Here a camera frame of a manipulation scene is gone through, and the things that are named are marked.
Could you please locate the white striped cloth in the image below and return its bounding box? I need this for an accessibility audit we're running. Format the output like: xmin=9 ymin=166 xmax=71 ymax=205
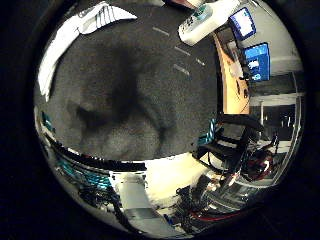
xmin=37 ymin=1 xmax=138 ymax=103

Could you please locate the black office chair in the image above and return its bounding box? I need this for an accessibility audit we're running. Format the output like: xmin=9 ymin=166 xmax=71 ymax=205
xmin=194 ymin=113 xmax=268 ymax=174

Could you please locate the round wooden table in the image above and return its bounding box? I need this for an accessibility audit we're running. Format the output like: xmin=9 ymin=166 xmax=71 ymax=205
xmin=213 ymin=33 xmax=251 ymax=115

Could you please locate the white grey bench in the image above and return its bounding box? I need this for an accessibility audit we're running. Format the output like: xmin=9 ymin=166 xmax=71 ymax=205
xmin=109 ymin=171 xmax=188 ymax=238

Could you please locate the large blue computer monitor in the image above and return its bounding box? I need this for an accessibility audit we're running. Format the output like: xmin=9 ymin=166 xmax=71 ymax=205
xmin=242 ymin=42 xmax=272 ymax=83

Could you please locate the small blue computer monitor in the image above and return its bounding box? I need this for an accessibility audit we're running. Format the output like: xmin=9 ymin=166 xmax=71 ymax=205
xmin=228 ymin=7 xmax=257 ymax=42

